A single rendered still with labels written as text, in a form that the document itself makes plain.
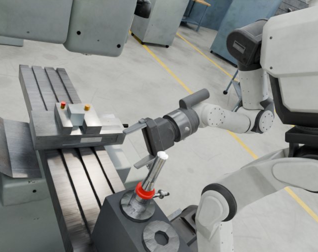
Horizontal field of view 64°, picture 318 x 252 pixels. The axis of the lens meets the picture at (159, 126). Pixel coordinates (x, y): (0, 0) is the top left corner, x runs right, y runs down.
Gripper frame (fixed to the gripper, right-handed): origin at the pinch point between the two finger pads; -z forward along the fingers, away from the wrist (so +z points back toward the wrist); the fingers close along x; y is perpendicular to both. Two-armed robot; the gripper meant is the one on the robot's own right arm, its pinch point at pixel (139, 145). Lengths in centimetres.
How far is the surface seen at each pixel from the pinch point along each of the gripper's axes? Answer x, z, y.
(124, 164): -25.8, 6.8, -38.7
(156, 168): 0.9, -3.8, 14.4
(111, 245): -18.8, -17.5, 5.3
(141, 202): -7.9, -8.1, 10.7
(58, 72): 14, 6, -93
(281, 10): -54, 761, -435
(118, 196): -8.5, -10.9, 3.0
